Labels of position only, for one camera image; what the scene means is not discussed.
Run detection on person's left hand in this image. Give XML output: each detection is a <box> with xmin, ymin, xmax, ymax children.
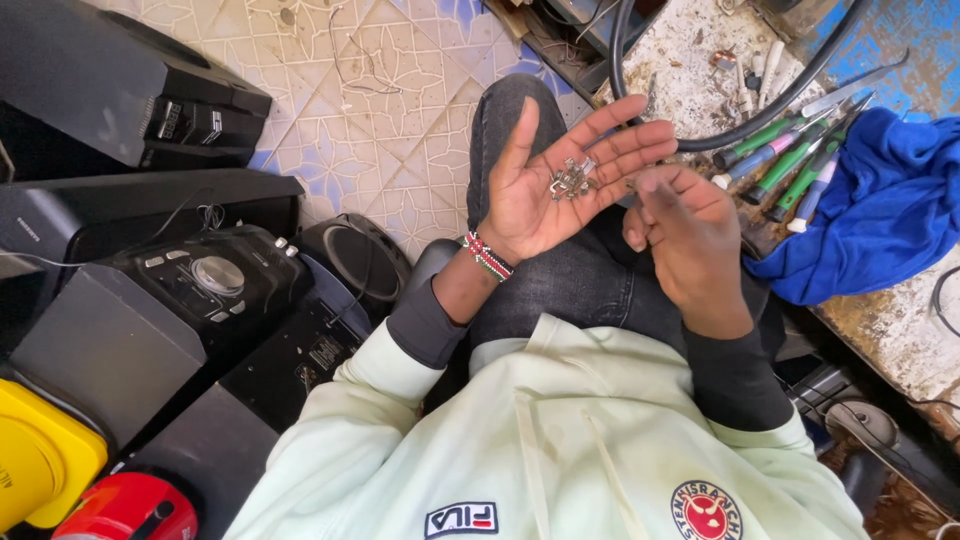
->
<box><xmin>478</xmin><ymin>93</ymin><xmax>680</xmax><ymax>265</ymax></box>

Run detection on person's right hand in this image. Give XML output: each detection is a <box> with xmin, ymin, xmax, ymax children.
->
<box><xmin>621</xmin><ymin>163</ymin><xmax>756</xmax><ymax>341</ymax></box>

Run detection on pile of small metal clips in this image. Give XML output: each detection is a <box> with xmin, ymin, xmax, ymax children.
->
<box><xmin>548</xmin><ymin>156</ymin><xmax>600</xmax><ymax>203</ymax></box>

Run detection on dark grey jeans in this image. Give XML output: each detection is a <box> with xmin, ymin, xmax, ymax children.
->
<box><xmin>465</xmin><ymin>72</ymin><xmax>774</xmax><ymax>357</ymax></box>

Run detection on heap of electronics parts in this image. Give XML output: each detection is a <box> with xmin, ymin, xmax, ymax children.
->
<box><xmin>483</xmin><ymin>0</ymin><xmax>670</xmax><ymax>97</ymax></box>

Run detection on flat metal blade tool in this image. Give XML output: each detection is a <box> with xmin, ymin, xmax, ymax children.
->
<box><xmin>800</xmin><ymin>48</ymin><xmax>911</xmax><ymax>120</ymax></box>

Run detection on blue cloth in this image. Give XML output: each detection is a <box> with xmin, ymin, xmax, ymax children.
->
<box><xmin>742</xmin><ymin>106</ymin><xmax>960</xmax><ymax>307</ymax></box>

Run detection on pale green hoodie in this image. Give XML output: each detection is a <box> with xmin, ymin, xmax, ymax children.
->
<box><xmin>223</xmin><ymin>313</ymin><xmax>871</xmax><ymax>540</ymax></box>

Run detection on round black speaker cone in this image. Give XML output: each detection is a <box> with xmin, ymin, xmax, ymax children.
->
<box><xmin>298</xmin><ymin>213</ymin><xmax>413</xmax><ymax>318</ymax></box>

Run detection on round grey metal disc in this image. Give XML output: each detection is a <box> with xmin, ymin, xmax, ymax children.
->
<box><xmin>824</xmin><ymin>400</ymin><xmax>900</xmax><ymax>452</ymax></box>

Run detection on black device with white label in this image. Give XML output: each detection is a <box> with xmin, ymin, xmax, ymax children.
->
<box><xmin>217</xmin><ymin>288</ymin><xmax>372</xmax><ymax>436</ymax></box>

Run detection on black amplifier with silver knob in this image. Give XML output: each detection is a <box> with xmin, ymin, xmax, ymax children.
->
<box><xmin>96</xmin><ymin>224</ymin><xmax>316</xmax><ymax>360</ymax></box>

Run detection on dark flat panel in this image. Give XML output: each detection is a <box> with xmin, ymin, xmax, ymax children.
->
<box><xmin>123</xmin><ymin>382</ymin><xmax>280</xmax><ymax>540</ymax></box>

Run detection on long black speaker box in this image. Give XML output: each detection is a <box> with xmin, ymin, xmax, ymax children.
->
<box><xmin>0</xmin><ymin>168</ymin><xmax>306</xmax><ymax>280</ymax></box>

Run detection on large black stereo unit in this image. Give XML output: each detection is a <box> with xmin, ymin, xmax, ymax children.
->
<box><xmin>0</xmin><ymin>0</ymin><xmax>273</xmax><ymax>171</ymax></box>

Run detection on grey speaker cabinet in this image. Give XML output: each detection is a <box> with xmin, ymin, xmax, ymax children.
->
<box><xmin>9</xmin><ymin>262</ymin><xmax>208</xmax><ymax>453</ymax></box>

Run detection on red plastic container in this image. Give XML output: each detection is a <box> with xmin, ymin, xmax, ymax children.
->
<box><xmin>51</xmin><ymin>471</ymin><xmax>199</xmax><ymax>540</ymax></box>

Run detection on yellow plastic container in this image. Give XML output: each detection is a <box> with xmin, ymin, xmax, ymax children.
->
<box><xmin>0</xmin><ymin>378</ymin><xmax>111</xmax><ymax>531</ymax></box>

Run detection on blue pink handle screwdriver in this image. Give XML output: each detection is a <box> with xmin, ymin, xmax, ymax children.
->
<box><xmin>710</xmin><ymin>112</ymin><xmax>841</xmax><ymax>191</ymax></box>

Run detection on green handle screwdriver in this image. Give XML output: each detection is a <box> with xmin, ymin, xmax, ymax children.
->
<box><xmin>741</xmin><ymin>105</ymin><xmax>864</xmax><ymax>206</ymax></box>
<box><xmin>711</xmin><ymin>96</ymin><xmax>852</xmax><ymax>171</ymax></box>
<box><xmin>764</xmin><ymin>91</ymin><xmax>877</xmax><ymax>225</ymax></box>

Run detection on white handle tool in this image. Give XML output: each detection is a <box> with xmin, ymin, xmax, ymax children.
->
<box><xmin>734</xmin><ymin>56</ymin><xmax>755</xmax><ymax>119</ymax></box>
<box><xmin>756</xmin><ymin>40</ymin><xmax>786</xmax><ymax>111</ymax></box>

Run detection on thick black hose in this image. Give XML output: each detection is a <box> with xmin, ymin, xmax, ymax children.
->
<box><xmin>608</xmin><ymin>0</ymin><xmax>876</xmax><ymax>154</ymax></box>

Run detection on blue white handle screwdriver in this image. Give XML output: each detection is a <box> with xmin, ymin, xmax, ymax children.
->
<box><xmin>785</xmin><ymin>152</ymin><xmax>843</xmax><ymax>234</ymax></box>

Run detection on red white beaded bracelet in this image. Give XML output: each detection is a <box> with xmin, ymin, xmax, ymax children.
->
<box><xmin>462</xmin><ymin>229</ymin><xmax>516</xmax><ymax>284</ymax></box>

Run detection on thin black cable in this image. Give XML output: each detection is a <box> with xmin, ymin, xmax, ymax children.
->
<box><xmin>929</xmin><ymin>265</ymin><xmax>960</xmax><ymax>339</ymax></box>

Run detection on thin wire piece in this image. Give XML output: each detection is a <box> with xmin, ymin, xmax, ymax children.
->
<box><xmin>327</xmin><ymin>3</ymin><xmax>404</xmax><ymax>96</ymax></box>

